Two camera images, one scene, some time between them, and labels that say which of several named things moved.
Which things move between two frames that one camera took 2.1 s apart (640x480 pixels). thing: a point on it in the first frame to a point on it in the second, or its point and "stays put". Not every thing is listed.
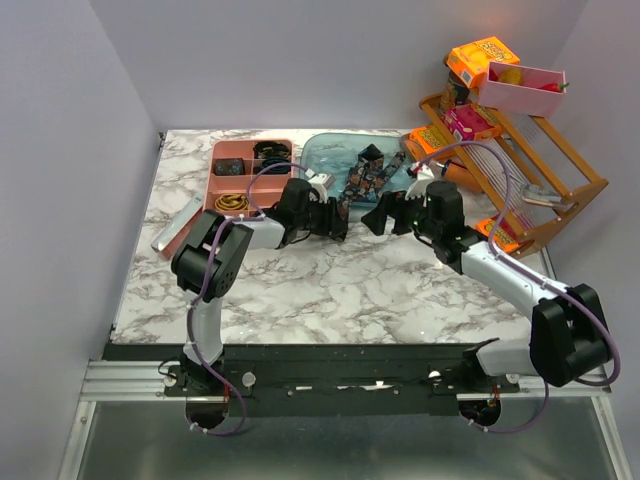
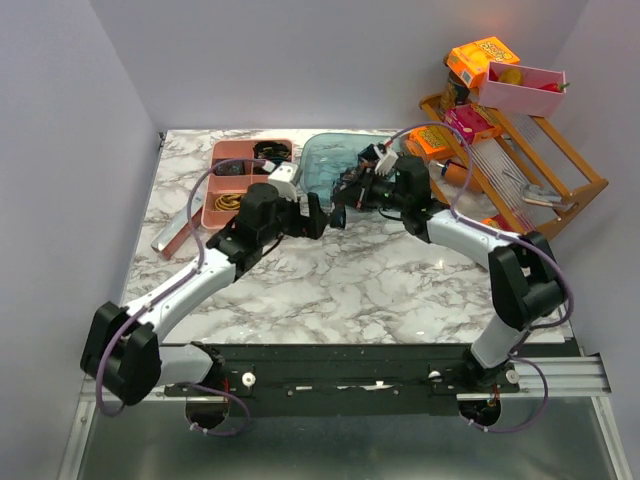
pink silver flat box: [171, 236] stays put
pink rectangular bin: [526, 97] stays put
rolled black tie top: [271, 149] stays put
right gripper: [389, 205] to [370, 185]
